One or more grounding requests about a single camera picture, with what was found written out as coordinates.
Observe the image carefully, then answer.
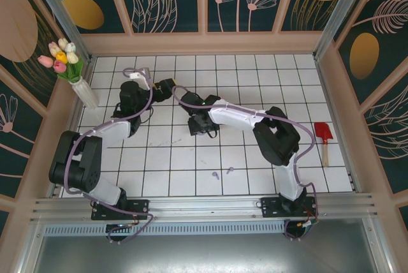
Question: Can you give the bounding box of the white ribbed vase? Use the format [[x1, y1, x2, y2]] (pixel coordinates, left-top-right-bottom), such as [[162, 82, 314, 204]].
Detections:
[[70, 77, 99, 110]]

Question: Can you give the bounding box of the artificial tulip bouquet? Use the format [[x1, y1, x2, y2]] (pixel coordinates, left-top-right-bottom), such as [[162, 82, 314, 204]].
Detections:
[[37, 37, 84, 84]]

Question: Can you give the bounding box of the aluminium mounting rail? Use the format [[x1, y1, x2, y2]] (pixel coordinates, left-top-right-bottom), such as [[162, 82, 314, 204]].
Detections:
[[30, 193, 380, 223]]

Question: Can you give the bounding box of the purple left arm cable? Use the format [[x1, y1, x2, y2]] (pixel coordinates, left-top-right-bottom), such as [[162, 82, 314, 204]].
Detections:
[[62, 67, 157, 245]]

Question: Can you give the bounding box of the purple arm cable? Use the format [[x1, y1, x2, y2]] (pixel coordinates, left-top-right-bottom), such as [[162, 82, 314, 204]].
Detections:
[[62, 67, 157, 245], [171, 84, 321, 242]]

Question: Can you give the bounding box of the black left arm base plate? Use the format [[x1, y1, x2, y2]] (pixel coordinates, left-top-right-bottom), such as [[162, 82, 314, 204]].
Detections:
[[91, 198, 150, 222]]

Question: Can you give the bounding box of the aluminium corner post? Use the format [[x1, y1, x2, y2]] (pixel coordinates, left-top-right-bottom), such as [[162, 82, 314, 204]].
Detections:
[[313, 0, 367, 61], [27, 0, 93, 57]]

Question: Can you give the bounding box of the slotted grey cable duct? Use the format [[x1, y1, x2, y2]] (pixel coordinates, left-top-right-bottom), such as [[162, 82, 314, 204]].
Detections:
[[43, 220, 288, 237]]

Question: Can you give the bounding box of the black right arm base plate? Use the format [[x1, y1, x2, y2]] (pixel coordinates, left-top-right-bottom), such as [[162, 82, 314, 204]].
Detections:
[[260, 196, 319, 219]]

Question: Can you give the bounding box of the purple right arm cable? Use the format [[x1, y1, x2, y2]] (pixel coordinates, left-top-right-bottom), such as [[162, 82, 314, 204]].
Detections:
[[171, 84, 321, 242]]

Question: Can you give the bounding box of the red toy shovel wooden handle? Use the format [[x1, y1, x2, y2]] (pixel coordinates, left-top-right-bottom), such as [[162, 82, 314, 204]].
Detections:
[[314, 122, 334, 168]]

